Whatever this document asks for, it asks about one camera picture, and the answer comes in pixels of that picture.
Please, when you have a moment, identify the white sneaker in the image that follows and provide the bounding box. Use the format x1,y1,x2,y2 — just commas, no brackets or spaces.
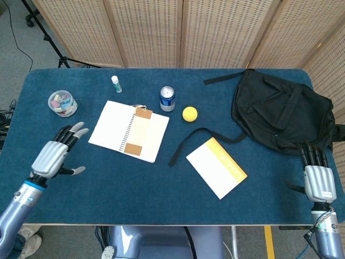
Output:
16,225,43,259

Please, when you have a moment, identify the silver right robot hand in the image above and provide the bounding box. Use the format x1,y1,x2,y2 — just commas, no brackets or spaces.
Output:
285,142,337,203

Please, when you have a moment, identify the black cable bundle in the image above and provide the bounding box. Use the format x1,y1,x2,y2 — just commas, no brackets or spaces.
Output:
0,99,17,152

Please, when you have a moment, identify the white yellow notepad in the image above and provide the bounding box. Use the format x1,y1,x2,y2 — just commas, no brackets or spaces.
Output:
185,137,248,200

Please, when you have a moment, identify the clear jar of clips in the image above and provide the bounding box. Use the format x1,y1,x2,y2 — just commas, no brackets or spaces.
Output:
47,90,78,118

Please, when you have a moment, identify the grey-blue robot torso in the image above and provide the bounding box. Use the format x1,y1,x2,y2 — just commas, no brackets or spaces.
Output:
94,226,224,259

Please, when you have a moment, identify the spiral notebook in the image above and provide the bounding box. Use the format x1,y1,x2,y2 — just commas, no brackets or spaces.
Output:
88,100,170,164

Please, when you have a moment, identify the black tripod stand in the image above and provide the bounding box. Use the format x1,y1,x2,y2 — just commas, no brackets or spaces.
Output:
20,0,102,70

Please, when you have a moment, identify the white glue stick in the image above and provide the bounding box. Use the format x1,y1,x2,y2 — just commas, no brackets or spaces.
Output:
111,75,122,94

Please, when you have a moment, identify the wicker folding screen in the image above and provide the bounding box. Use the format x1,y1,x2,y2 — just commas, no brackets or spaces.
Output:
32,0,345,173

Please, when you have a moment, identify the black floor cable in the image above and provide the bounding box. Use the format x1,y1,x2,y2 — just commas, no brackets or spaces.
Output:
4,0,33,73

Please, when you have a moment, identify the brown and cream bookmark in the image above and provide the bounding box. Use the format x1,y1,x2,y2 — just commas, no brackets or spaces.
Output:
124,104,154,156

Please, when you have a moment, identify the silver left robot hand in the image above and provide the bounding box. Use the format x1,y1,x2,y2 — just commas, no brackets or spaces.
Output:
31,121,89,179

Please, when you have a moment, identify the blue table mat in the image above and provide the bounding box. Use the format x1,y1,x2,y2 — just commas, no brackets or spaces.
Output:
0,67,321,227

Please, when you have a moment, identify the blue soda can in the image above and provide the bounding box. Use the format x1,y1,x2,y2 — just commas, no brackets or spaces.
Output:
160,86,176,112

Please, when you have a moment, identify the blue jeans leg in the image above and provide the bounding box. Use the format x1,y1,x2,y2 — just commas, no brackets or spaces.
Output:
11,234,25,253

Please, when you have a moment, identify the yellow ball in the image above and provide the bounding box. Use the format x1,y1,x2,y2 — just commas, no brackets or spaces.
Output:
182,106,199,122

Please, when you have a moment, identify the black backpack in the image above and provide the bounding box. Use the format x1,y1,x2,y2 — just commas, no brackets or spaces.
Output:
168,69,345,167

